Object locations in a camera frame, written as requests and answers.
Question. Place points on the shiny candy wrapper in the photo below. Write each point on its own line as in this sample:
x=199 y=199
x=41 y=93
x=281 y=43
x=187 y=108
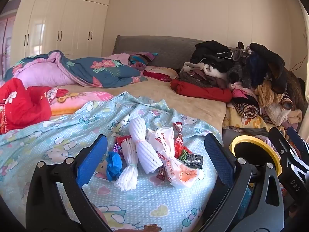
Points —
x=161 y=174

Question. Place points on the striped pillow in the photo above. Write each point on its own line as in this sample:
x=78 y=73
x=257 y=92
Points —
x=142 y=58

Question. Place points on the white wardrobe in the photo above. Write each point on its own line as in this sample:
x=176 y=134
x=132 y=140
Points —
x=60 y=17

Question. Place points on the red snack wrapper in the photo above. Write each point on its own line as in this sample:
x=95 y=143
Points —
x=120 y=141

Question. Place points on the brown striped knit garment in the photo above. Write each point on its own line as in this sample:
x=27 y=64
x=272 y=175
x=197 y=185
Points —
x=248 y=111

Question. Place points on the brown coat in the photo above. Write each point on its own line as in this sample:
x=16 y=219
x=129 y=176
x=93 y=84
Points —
x=295 y=87

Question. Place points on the tan fuzzy garment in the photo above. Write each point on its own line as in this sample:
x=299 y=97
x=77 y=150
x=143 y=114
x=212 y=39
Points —
x=265 y=91

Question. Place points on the grey speckled sweater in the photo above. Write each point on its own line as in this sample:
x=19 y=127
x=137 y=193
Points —
x=237 y=72

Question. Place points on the green black snack packet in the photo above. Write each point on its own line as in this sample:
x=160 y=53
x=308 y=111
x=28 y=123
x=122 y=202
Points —
x=193 y=160

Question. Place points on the dark red packet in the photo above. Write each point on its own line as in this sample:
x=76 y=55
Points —
x=178 y=130

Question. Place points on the red plastic bag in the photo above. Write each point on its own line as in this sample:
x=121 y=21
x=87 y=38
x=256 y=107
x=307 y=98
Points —
x=179 y=149

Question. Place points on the black jacket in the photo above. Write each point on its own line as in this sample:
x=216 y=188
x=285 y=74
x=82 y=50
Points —
x=210 y=50

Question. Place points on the red padded garment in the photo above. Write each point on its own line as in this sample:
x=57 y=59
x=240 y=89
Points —
x=202 y=91

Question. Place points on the beige fleece garment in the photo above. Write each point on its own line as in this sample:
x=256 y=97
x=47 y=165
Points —
x=295 y=117

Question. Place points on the pink garment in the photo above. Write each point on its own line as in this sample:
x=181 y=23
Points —
x=241 y=94

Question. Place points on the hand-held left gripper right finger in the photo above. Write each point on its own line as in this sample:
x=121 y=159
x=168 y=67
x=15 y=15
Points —
x=217 y=159

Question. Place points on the dark dotted garment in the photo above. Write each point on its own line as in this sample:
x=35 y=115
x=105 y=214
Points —
x=198 y=79

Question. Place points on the large white foam net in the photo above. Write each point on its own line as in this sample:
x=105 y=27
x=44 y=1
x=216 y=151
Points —
x=144 y=147

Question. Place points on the purple candy wrapper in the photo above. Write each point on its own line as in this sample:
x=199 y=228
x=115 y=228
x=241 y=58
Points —
x=115 y=147

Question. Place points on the blue floral quilt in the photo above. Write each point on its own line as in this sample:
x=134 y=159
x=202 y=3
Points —
x=101 y=70

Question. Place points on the pink cartoon blanket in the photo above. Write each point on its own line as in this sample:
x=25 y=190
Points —
x=72 y=99

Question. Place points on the yellow rimmed black trash bin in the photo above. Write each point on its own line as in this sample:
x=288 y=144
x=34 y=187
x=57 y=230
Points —
x=256 y=140

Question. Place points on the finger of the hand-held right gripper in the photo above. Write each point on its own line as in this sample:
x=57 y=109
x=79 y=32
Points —
x=298 y=140
x=289 y=164

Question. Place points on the red cartoon garment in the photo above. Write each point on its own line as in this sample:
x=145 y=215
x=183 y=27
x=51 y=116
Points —
x=24 y=106

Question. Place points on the black plush garment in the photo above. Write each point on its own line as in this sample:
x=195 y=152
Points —
x=277 y=65

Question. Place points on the white printed plastic bag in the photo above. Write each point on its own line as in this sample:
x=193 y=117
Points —
x=169 y=154

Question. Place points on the light blue cartoon blanket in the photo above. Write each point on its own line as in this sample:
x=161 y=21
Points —
x=72 y=135

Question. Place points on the cream fleece garment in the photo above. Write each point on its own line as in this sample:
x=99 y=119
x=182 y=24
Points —
x=277 y=114

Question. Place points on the small white foam net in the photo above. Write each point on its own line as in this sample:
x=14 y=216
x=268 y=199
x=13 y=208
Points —
x=128 y=174

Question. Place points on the grey padded headboard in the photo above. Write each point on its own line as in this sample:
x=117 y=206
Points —
x=169 y=50

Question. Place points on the red patterned cloth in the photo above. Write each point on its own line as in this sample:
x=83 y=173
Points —
x=157 y=75

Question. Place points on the blue glove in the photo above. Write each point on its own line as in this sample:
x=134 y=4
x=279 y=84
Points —
x=113 y=166

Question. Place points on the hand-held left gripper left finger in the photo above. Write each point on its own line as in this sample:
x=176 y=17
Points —
x=93 y=157

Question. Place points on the yellow cartoon blanket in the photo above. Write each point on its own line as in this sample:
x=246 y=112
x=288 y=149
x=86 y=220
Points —
x=236 y=122

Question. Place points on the white fleece garment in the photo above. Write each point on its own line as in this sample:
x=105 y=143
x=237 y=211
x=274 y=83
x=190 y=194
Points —
x=212 y=71

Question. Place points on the bed with beige sheet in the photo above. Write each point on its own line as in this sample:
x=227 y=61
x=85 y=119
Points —
x=169 y=96

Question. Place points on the pink curtain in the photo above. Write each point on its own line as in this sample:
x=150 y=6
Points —
x=7 y=41

